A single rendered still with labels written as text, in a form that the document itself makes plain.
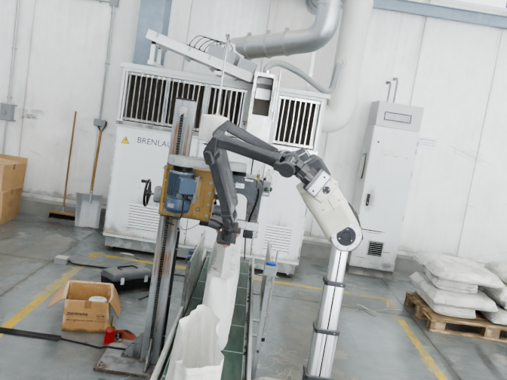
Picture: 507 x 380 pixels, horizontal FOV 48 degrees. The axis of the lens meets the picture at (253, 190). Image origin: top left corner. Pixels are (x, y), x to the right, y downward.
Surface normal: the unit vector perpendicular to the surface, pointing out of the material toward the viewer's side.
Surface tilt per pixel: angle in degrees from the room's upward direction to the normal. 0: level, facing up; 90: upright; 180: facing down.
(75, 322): 89
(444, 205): 90
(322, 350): 90
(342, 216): 115
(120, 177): 89
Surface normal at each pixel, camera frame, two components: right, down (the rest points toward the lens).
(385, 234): 0.00, 0.12
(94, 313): 0.26, 0.15
